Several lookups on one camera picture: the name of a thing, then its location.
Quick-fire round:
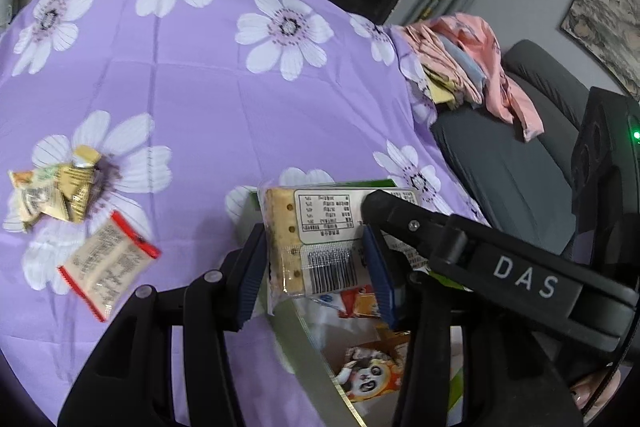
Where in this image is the framed landscape painting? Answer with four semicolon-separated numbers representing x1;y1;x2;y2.
560;0;640;98

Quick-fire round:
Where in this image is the yellow snack packet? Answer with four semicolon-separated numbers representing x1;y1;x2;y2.
55;144;102;223

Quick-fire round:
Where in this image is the pink clothes pile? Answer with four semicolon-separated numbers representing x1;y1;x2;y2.
400;13;544;142

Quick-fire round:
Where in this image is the green cardboard box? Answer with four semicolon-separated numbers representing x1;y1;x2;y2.
226;176;420;426

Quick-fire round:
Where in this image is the hand with painted nails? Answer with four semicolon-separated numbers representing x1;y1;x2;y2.
570;369;622;426

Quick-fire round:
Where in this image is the beige red-edged snack packet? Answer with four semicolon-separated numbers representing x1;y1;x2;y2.
56;210;160;322

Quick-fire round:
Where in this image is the cracker packet with barcode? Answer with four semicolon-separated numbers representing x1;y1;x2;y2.
262;185;421;299

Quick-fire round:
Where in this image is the panda snack packet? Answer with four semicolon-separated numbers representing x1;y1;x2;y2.
335;337;409;403

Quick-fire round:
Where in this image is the dark grey sofa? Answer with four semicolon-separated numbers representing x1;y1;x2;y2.
432;40;588;258

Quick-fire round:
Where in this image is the purple floral cloth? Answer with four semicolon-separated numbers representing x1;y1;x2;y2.
1;0;483;419

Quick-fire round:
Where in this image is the black camera box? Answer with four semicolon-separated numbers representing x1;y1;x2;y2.
570;88;639;265

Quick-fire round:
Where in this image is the green-orange snack packet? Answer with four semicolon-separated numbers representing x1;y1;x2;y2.
9;164;70;230

